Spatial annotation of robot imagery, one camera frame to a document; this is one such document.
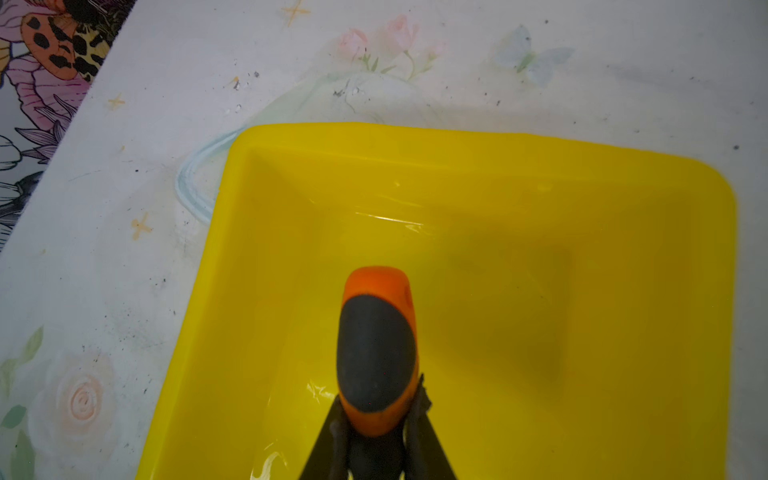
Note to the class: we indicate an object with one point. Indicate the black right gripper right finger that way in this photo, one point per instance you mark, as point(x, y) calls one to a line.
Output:
point(425, 457)

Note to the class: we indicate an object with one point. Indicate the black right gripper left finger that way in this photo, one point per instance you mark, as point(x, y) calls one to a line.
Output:
point(329, 456)

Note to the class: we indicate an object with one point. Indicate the orange and black screwdriver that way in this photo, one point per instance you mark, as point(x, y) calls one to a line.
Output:
point(377, 366)

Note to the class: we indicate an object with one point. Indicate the yellow plastic bin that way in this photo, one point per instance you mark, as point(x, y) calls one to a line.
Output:
point(573, 302)

